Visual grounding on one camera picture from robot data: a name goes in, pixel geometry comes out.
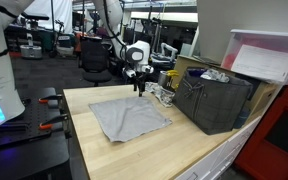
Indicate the grey metal cup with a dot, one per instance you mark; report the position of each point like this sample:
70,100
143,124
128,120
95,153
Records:
162,79

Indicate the black kick scooter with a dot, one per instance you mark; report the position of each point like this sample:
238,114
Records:
62,46

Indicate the dark grey storage crate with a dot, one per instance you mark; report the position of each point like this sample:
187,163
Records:
210,103

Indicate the white paper sheet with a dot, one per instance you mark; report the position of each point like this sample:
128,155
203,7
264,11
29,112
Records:
264,63

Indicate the grey towel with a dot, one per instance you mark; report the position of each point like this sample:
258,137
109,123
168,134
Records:
127,116

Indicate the white backdrop curtain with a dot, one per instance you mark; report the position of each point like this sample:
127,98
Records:
54,10

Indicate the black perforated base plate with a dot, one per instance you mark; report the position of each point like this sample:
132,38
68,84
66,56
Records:
34,111

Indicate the red metal cabinet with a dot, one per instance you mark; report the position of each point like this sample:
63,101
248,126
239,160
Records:
260,160

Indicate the small white robot arm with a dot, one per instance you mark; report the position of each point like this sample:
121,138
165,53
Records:
169,49

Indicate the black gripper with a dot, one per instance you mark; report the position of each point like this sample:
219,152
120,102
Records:
139,80

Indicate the black office chair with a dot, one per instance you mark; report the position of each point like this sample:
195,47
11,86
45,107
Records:
94,60

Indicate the clear plastic storage bin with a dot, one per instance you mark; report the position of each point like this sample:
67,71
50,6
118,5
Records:
250,40

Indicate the yellow artificial flowers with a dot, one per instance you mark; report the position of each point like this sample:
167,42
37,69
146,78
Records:
172,73

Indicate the white cloth in bag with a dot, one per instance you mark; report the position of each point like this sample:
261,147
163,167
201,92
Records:
215,75

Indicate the patterned white grey cloth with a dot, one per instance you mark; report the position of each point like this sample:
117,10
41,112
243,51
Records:
163,95

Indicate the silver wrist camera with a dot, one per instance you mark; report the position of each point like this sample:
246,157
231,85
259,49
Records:
147,69

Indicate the grey round floor device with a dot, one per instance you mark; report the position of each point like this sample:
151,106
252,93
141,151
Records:
30,51

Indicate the white drawer cabinet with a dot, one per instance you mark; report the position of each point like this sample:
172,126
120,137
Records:
217,160

